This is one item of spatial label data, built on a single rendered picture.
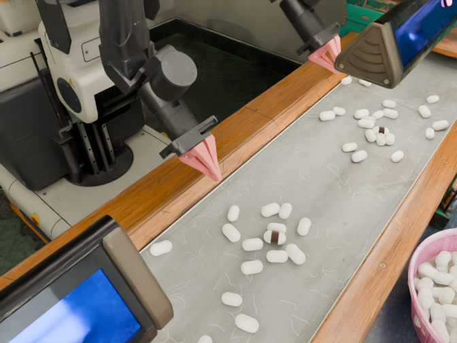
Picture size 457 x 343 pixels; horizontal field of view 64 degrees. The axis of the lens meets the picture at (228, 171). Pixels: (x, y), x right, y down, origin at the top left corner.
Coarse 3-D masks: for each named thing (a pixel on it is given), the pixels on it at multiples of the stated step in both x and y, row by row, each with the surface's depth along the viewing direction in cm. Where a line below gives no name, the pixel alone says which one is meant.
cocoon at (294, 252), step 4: (288, 244) 61; (292, 244) 61; (288, 248) 60; (292, 248) 60; (296, 248) 60; (288, 252) 60; (292, 252) 60; (296, 252) 60; (300, 252) 59; (288, 256) 61; (292, 256) 60; (296, 256) 59; (300, 256) 59; (304, 256) 59; (292, 260) 60; (296, 260) 59; (300, 260) 59; (304, 260) 59
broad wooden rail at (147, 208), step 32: (352, 32) 120; (288, 96) 92; (320, 96) 96; (224, 128) 83; (256, 128) 83; (224, 160) 75; (128, 192) 69; (160, 192) 69; (192, 192) 70; (128, 224) 63; (160, 224) 65; (32, 256) 59; (0, 288) 55
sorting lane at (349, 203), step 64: (320, 128) 87; (448, 128) 87; (256, 192) 72; (320, 192) 72; (384, 192) 72; (192, 256) 61; (256, 256) 61; (320, 256) 61; (192, 320) 54; (256, 320) 54; (320, 320) 54
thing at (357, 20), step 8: (344, 8) 120; (352, 8) 118; (360, 8) 116; (368, 8) 115; (344, 16) 121; (352, 16) 119; (360, 16) 118; (368, 16) 116; (376, 16) 115; (344, 24) 123; (352, 24) 121; (360, 24) 119; (368, 24) 118; (344, 32) 124; (360, 32) 121; (432, 56) 113; (440, 56) 113; (448, 56) 113; (448, 64) 110; (456, 64) 110
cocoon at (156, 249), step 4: (164, 240) 62; (168, 240) 62; (156, 244) 61; (160, 244) 61; (164, 244) 61; (168, 244) 61; (152, 248) 60; (156, 248) 60; (160, 248) 60; (164, 248) 61; (168, 248) 61; (152, 252) 60; (156, 252) 60; (160, 252) 61; (164, 252) 61
